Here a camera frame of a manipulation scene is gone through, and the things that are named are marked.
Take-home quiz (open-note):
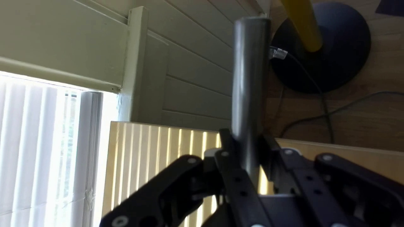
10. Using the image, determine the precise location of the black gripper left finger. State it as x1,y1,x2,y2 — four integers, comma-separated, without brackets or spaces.
99,127,272,227

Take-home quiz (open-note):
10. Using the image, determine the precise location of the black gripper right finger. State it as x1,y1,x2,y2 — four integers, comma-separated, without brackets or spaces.
257,132,404,227

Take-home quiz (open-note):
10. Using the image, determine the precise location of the grey metal cylinder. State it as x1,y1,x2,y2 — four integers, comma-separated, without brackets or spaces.
229,15,271,186

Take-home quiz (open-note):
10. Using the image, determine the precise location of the black round pole base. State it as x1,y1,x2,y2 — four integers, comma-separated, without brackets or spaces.
267,1,372,94

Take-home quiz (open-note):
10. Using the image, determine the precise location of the white slatted window blind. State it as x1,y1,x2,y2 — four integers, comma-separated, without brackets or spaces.
0,69,104,227

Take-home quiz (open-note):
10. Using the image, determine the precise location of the yellow vertical pole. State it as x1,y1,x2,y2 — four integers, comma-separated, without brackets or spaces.
280,0,324,53

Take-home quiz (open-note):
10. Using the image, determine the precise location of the dark floor mat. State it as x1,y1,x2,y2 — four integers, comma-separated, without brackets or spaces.
374,0,404,17

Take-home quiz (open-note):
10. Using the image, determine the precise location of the thin black floor cable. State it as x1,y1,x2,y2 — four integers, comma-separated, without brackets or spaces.
268,46,404,145

